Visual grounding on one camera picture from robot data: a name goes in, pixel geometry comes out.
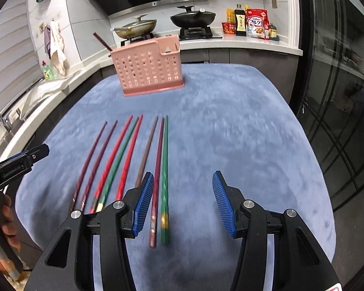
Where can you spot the blue plush table cloth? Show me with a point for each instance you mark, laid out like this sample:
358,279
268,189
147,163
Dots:
230,127

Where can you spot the beige frying pan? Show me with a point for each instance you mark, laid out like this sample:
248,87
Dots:
136,31

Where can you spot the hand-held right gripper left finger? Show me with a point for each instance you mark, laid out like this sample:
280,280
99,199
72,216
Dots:
142,206

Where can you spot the purple hanging cloth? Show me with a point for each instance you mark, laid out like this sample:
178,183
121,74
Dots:
47,39

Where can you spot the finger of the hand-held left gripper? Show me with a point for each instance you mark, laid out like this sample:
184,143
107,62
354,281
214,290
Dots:
36,154

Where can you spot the glass pan lid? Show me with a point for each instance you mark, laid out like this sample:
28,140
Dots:
139,22

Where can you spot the metal faucet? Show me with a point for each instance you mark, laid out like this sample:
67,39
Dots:
1,115

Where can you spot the black built-in appliance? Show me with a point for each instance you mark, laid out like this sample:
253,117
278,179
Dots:
194,57

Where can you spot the brown chopstick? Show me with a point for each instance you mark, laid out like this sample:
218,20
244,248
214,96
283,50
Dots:
147,151

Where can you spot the person's left hand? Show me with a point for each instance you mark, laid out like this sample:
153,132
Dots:
7,215

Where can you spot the yellow snack packet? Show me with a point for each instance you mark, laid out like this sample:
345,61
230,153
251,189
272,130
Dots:
230,15

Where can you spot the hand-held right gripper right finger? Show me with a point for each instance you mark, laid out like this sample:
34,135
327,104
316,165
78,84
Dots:
223,203

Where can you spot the green chopstick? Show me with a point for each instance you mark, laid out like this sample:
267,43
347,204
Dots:
118,163
166,157

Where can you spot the maroon chopstick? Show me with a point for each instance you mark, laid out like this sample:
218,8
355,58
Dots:
99,163
89,163

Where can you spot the white hanging towel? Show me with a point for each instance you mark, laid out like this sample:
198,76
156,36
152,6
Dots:
58,48

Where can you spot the white wall socket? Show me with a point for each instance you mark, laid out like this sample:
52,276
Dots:
42,28

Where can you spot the black wok lid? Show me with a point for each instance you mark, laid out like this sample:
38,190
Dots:
192,13

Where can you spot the black wok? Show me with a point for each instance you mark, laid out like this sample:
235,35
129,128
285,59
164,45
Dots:
194,22

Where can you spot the green yellow figurine container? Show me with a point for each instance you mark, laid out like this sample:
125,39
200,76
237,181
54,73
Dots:
273,33

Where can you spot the white window blinds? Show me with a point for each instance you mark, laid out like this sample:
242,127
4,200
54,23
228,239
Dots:
9,51

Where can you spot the dark striped chopstick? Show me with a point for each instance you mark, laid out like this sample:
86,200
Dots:
103,42

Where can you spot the pink perforated utensil holder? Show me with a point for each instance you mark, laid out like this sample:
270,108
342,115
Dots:
145,72

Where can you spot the black gas stove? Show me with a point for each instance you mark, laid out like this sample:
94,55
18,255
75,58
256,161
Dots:
197,33

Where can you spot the dark soy sauce bottle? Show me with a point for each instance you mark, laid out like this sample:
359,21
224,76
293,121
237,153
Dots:
240,24

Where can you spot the dark glass door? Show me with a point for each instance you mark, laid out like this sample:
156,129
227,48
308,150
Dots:
345,97

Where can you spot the red instant noodle cup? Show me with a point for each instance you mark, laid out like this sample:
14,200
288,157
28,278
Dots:
229,28

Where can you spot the white cloth by sink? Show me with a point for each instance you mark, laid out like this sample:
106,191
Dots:
42,90

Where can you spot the red white cereal bag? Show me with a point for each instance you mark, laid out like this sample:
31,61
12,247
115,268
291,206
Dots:
256,24

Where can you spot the bronze wall socket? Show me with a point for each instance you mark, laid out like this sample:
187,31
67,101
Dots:
274,3

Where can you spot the green dish soap bottle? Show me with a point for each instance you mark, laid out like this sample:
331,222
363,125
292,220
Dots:
48,72

